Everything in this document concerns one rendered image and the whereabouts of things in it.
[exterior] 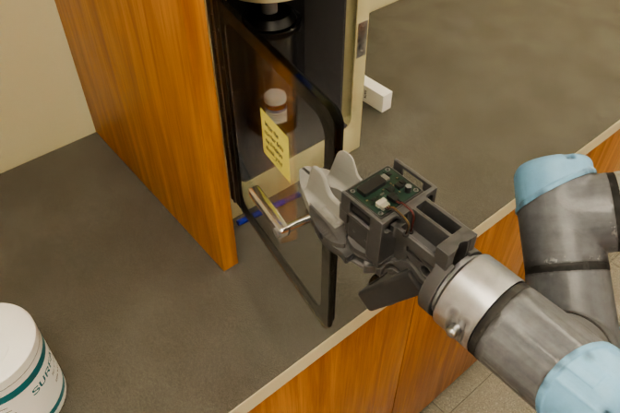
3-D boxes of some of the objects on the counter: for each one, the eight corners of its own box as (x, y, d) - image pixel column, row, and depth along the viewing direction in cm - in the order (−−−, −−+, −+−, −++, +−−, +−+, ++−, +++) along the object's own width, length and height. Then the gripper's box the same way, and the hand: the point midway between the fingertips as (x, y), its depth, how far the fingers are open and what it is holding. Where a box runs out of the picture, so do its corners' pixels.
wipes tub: (-42, 395, 86) (-90, 338, 76) (46, 343, 92) (13, 285, 82) (-11, 467, 79) (-59, 416, 69) (83, 407, 85) (52, 350, 75)
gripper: (500, 220, 51) (335, 105, 63) (429, 276, 47) (266, 141, 59) (481, 281, 57) (333, 166, 69) (415, 335, 53) (269, 202, 65)
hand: (310, 180), depth 65 cm, fingers closed
